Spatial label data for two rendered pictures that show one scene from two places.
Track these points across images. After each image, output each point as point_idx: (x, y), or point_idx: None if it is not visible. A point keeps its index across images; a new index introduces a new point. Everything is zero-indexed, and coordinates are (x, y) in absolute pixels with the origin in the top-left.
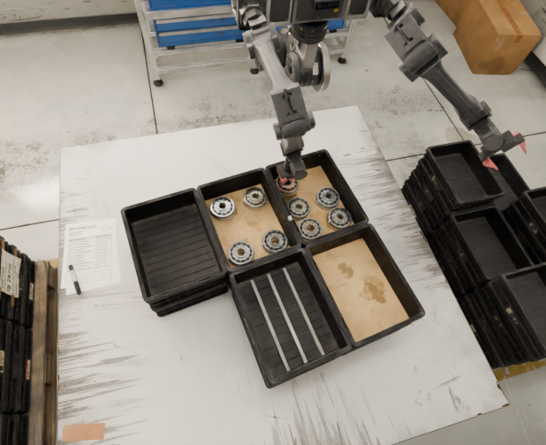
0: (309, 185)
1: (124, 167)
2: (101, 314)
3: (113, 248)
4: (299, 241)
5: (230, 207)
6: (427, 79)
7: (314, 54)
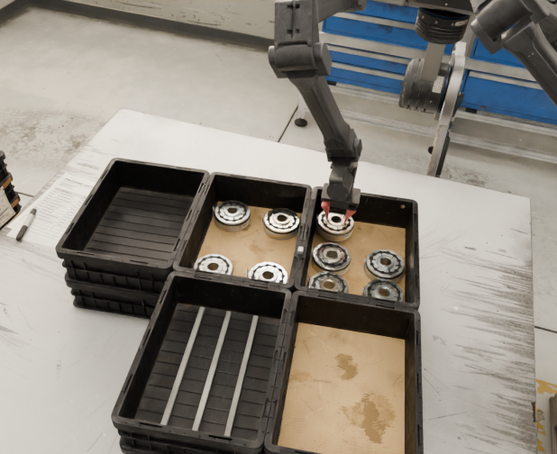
0: (370, 243)
1: (168, 148)
2: (20, 271)
3: None
4: (292, 282)
5: (240, 217)
6: (515, 56)
7: (439, 60)
